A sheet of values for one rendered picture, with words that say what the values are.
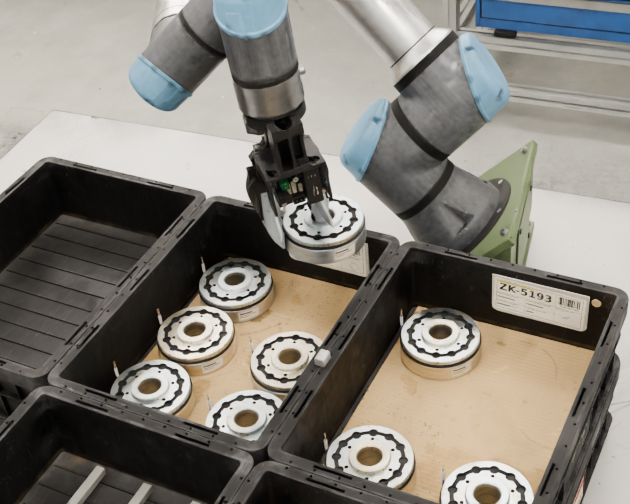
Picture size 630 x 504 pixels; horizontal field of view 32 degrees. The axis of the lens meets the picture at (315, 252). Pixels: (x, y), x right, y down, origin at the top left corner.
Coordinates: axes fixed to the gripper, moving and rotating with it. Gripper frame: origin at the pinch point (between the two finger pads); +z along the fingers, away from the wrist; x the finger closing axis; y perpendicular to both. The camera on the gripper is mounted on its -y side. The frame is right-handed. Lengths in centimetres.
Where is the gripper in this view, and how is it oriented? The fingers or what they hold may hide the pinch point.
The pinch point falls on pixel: (298, 229)
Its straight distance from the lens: 135.8
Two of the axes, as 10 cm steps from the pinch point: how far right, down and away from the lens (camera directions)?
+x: 9.3, -3.3, 1.4
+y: 3.2, 5.7, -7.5
